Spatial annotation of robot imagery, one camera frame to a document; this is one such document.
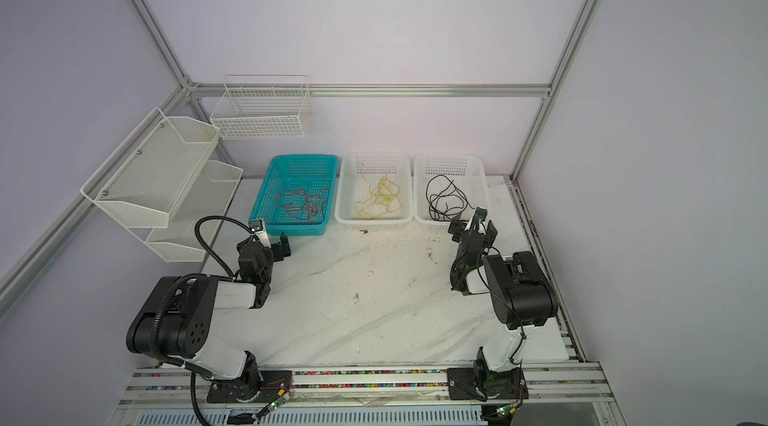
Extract red cable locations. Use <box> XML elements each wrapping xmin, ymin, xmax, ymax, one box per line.
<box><xmin>274</xmin><ymin>187</ymin><xmax>331</xmax><ymax>226</ymax></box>

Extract black cable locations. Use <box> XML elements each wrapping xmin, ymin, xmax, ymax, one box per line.
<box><xmin>425</xmin><ymin>173</ymin><xmax>472</xmax><ymax>223</ymax></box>

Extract yellow cable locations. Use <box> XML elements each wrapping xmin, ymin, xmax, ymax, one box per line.
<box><xmin>352</xmin><ymin>161</ymin><xmax>403</xmax><ymax>220</ymax></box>

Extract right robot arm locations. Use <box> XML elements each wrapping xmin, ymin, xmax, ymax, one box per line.
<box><xmin>448</xmin><ymin>210</ymin><xmax>559</xmax><ymax>381</ymax></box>

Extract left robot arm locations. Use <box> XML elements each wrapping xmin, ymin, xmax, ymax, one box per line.
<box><xmin>126</xmin><ymin>215</ymin><xmax>291</xmax><ymax>389</ymax></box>

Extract teal plastic basket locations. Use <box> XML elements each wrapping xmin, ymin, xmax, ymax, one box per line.
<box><xmin>249</xmin><ymin>154</ymin><xmax>339</xmax><ymax>237</ymax></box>

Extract white plastic basket right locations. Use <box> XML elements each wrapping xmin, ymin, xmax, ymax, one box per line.
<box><xmin>413</xmin><ymin>152</ymin><xmax>491</xmax><ymax>232</ymax></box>

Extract white plastic basket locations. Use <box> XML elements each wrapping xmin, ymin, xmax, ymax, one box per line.
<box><xmin>413</xmin><ymin>152</ymin><xmax>491</xmax><ymax>232</ymax></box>
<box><xmin>334</xmin><ymin>152</ymin><xmax>414</xmax><ymax>232</ymax></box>

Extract white mesh lower shelf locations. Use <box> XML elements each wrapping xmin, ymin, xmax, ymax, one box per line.
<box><xmin>144</xmin><ymin>160</ymin><xmax>243</xmax><ymax>263</ymax></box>

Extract white mesh shelf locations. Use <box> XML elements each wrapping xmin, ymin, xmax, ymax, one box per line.
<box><xmin>80</xmin><ymin>108</ymin><xmax>220</xmax><ymax>229</ymax></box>
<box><xmin>144</xmin><ymin>160</ymin><xmax>243</xmax><ymax>263</ymax></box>

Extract white plastic basket middle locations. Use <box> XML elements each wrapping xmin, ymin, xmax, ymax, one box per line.
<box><xmin>334</xmin><ymin>152</ymin><xmax>414</xmax><ymax>232</ymax></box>

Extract white mesh upper shelf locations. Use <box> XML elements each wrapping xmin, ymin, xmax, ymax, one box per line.
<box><xmin>80</xmin><ymin>108</ymin><xmax>220</xmax><ymax>229</ymax></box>

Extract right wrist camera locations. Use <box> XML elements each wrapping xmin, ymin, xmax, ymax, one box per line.
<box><xmin>472</xmin><ymin>207</ymin><xmax>488</xmax><ymax>234</ymax></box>

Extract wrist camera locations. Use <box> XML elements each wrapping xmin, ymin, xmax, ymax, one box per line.
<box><xmin>248</xmin><ymin>219</ymin><xmax>271</xmax><ymax>249</ymax></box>
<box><xmin>472</xmin><ymin>207</ymin><xmax>488</xmax><ymax>234</ymax></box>

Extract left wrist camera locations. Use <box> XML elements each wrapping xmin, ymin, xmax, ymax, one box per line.
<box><xmin>248</xmin><ymin>219</ymin><xmax>271</xmax><ymax>249</ymax></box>

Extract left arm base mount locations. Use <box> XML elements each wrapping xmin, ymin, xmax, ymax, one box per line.
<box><xmin>206</xmin><ymin>370</ymin><xmax>293</xmax><ymax>404</ymax></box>

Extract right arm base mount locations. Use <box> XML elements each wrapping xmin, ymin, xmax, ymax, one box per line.
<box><xmin>446</xmin><ymin>347</ymin><xmax>529</xmax><ymax>402</ymax></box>

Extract white wire wall basket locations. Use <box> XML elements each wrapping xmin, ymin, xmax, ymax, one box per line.
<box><xmin>210</xmin><ymin>75</ymin><xmax>314</xmax><ymax>140</ymax></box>

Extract front rail with cables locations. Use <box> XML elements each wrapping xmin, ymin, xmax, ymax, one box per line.
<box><xmin>110</xmin><ymin>362</ymin><xmax>625</xmax><ymax>425</ymax></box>

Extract aluminium frame profiles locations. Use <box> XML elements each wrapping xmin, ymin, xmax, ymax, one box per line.
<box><xmin>0</xmin><ymin>0</ymin><xmax>628</xmax><ymax>426</ymax></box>

